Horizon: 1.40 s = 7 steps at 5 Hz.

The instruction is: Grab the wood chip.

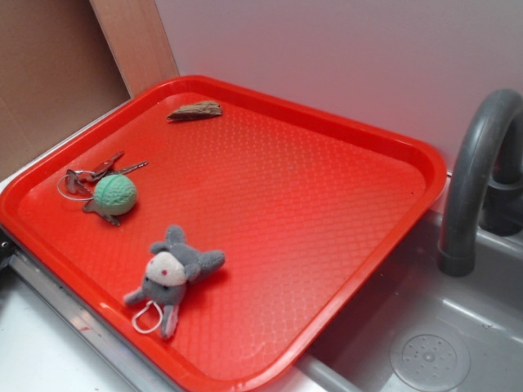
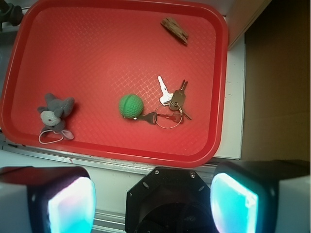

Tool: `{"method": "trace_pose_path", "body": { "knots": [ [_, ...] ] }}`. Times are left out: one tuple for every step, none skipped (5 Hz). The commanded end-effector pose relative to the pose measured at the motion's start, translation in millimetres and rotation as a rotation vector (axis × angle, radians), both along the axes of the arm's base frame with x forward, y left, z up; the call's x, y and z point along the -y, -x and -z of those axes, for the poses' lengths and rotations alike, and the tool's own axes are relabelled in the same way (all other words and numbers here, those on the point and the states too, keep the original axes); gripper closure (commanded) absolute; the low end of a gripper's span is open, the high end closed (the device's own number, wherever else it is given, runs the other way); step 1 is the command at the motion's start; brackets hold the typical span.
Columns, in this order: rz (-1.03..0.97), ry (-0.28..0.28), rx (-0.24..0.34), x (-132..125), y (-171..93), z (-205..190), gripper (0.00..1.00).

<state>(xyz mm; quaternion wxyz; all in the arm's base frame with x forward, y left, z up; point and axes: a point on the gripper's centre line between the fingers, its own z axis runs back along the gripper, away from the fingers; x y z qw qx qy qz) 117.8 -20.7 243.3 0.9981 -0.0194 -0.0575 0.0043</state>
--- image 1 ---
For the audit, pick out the wooden board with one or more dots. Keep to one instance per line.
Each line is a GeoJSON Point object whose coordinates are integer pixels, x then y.
{"type": "Point", "coordinates": [137, 40]}

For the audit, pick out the grey toy faucet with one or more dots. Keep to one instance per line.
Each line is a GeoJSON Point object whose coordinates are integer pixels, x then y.
{"type": "Point", "coordinates": [485, 191]}

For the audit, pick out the red plastic tray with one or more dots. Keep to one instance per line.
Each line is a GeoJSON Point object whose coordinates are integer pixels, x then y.
{"type": "Point", "coordinates": [305, 205]}

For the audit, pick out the grey plush toy animal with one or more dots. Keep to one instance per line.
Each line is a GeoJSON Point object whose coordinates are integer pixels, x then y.
{"type": "Point", "coordinates": [173, 267]}

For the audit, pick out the green textured ball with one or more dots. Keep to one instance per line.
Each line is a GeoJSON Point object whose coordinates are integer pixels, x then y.
{"type": "Point", "coordinates": [115, 194]}

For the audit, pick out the grey toy sink basin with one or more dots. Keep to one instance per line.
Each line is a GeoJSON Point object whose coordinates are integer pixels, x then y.
{"type": "Point", "coordinates": [412, 328]}

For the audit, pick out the brown cardboard panel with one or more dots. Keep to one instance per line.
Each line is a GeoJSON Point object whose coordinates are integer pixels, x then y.
{"type": "Point", "coordinates": [57, 75]}

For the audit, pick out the brown wood chip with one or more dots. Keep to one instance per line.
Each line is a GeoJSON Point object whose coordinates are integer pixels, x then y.
{"type": "Point", "coordinates": [196, 111]}

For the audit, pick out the metal rail edge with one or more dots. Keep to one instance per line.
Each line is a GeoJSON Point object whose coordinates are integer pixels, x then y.
{"type": "Point", "coordinates": [52, 342]}

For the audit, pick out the silver key bunch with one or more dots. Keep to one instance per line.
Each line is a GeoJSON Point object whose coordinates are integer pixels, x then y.
{"type": "Point", "coordinates": [79, 185]}

